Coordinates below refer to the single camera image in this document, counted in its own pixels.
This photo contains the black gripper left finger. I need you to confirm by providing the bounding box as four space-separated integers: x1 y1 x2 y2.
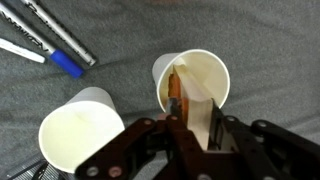
74 96 208 180

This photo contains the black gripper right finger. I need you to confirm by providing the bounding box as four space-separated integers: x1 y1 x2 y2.
210 99 320 180

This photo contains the white paper cup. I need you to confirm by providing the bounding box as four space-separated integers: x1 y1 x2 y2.
151 48 231 115
37 86 126 175

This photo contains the grey tablecloth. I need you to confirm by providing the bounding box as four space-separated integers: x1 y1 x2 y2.
0 0 320 180

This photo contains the silver marker blue cap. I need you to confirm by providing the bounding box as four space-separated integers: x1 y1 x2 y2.
20 0 98 67
0 2 85 80

